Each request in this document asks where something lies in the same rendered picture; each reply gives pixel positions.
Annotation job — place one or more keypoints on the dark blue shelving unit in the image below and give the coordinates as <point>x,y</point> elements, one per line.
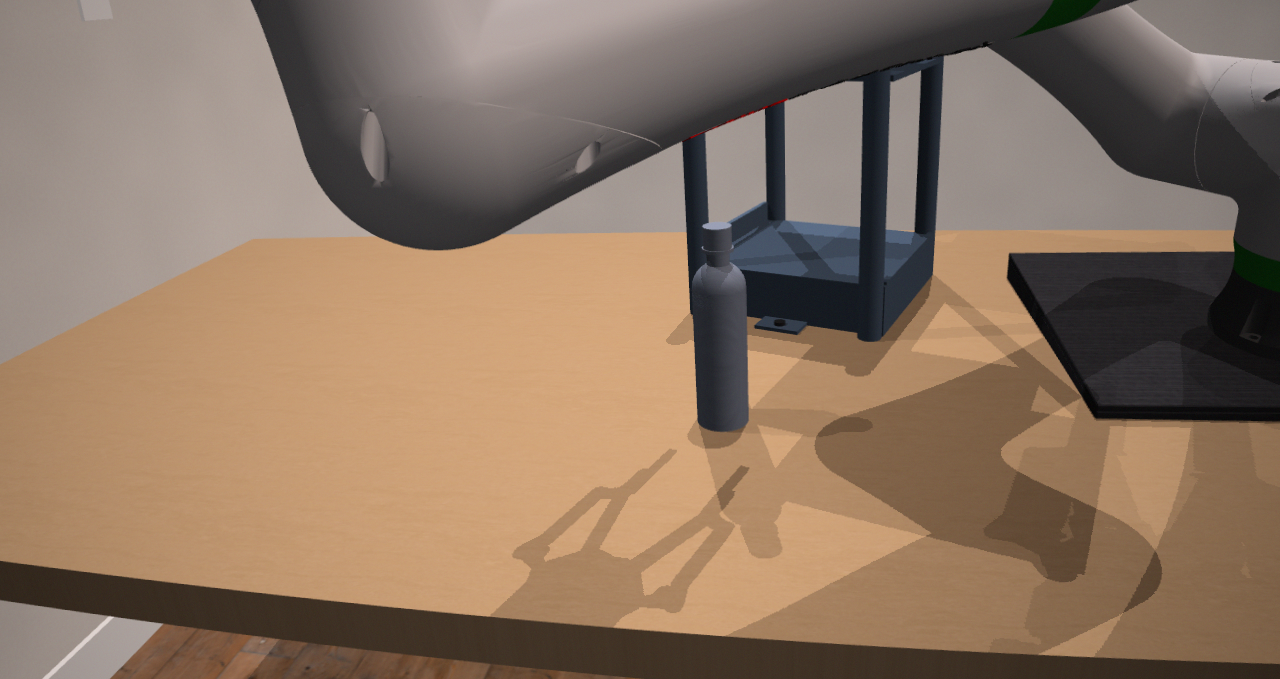
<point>807,273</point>

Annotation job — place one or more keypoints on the dark grey bottle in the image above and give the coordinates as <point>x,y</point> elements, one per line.
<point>719,302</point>

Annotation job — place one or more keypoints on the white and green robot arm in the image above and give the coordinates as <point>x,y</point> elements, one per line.
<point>442,124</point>

